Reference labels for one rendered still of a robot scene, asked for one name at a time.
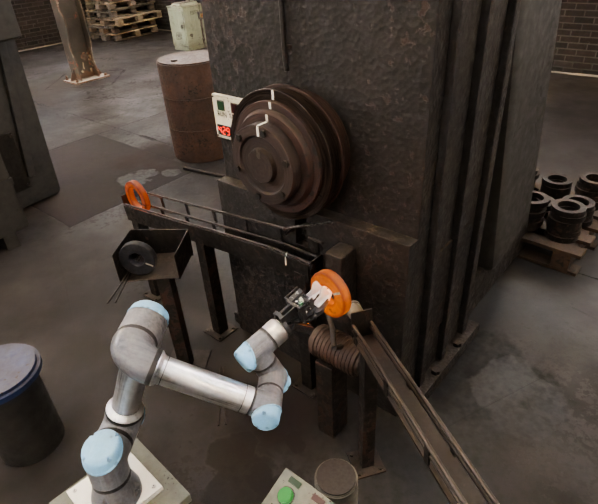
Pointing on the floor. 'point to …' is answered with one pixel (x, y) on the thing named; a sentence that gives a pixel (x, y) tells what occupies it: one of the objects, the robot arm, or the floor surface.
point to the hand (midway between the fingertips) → (329, 288)
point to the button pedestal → (294, 491)
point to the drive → (518, 143)
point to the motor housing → (333, 376)
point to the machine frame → (379, 157)
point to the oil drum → (190, 105)
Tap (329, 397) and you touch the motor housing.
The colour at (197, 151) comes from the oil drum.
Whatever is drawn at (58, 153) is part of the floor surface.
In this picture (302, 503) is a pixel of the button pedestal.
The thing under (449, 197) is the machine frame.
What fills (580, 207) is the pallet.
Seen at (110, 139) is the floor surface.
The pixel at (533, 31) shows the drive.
